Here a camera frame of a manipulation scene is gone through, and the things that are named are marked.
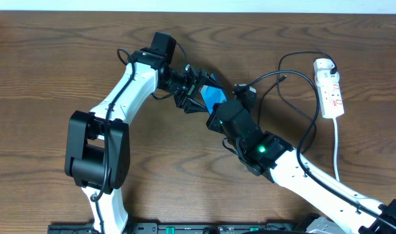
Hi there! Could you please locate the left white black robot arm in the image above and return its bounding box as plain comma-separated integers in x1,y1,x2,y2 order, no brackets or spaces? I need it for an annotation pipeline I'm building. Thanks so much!
48,32,227,233

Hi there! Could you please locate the white power strip cord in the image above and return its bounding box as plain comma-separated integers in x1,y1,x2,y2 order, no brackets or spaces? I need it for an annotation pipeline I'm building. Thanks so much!
332,117,341,182

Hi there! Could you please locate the white power strip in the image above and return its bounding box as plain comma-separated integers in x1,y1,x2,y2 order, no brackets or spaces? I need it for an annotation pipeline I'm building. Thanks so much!
315,79,345,119

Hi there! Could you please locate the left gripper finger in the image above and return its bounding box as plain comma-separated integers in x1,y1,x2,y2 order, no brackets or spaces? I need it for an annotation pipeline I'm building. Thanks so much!
204,73,223,89
183,98,207,114

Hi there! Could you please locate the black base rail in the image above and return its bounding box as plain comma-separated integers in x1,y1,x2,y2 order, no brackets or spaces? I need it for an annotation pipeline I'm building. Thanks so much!
47,223,298,234

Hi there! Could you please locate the blue screen Galaxy smartphone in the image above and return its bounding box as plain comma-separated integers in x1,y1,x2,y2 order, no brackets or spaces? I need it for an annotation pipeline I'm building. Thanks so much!
200,85,228,114

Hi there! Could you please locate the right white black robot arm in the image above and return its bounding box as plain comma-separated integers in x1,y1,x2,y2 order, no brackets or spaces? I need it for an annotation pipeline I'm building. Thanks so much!
207,99,396,233

